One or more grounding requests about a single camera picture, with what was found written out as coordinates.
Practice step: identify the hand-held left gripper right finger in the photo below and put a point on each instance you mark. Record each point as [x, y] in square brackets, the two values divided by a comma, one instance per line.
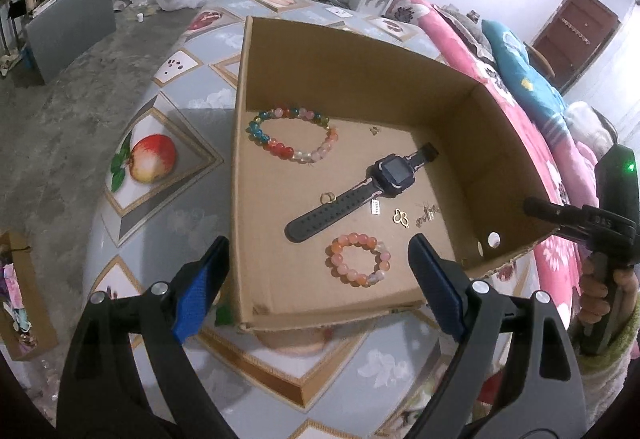
[435, 284]

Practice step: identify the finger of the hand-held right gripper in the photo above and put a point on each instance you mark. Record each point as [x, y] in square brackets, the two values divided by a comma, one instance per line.
[555, 215]

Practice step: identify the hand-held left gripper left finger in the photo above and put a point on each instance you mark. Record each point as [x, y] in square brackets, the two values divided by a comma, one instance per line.
[200, 289]

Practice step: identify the gold clover pendant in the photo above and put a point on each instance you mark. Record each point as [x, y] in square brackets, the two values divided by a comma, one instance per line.
[401, 218]

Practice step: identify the black purple smart watch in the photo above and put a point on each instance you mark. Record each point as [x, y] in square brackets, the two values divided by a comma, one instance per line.
[350, 194]

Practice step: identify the brown cardboard box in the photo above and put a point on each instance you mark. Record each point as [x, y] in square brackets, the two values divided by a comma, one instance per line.
[350, 84]

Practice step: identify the person's right forearm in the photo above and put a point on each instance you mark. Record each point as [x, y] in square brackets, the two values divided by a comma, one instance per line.
[615, 359]

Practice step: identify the person's right hand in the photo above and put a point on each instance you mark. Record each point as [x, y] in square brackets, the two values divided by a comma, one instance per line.
[590, 304]

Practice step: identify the white cloth bundle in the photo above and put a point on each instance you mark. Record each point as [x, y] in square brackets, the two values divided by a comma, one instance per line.
[590, 129]

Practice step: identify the teal patterned pillow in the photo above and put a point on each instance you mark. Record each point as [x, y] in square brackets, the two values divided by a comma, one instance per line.
[525, 79]

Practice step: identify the wooden chair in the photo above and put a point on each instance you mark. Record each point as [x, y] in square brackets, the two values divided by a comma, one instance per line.
[540, 59]

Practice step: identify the small cardboard box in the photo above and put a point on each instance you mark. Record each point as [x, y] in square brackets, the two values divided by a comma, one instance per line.
[35, 299]

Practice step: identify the brown wooden door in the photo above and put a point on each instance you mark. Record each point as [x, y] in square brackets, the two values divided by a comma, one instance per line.
[575, 39]

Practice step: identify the pink floral blanket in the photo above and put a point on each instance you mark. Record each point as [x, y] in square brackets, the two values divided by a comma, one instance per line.
[450, 39]

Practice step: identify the grey lace pillow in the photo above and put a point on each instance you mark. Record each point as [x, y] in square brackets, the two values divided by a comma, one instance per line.
[465, 26]

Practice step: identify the grey box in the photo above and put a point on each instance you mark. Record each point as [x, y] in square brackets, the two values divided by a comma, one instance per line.
[70, 29]

